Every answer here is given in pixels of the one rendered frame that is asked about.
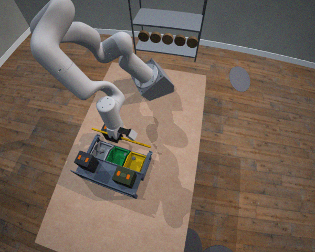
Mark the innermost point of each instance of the dark blue metal shelf rack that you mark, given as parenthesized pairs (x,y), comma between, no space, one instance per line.
(105,171)

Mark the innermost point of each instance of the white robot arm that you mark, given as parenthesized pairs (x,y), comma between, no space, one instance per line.
(54,25)

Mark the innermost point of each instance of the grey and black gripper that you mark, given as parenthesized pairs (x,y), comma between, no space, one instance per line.
(114,133)

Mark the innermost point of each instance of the yellow open bin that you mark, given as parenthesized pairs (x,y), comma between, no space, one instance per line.
(135,164)

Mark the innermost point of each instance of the green bin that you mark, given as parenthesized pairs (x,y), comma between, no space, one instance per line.
(116,156)

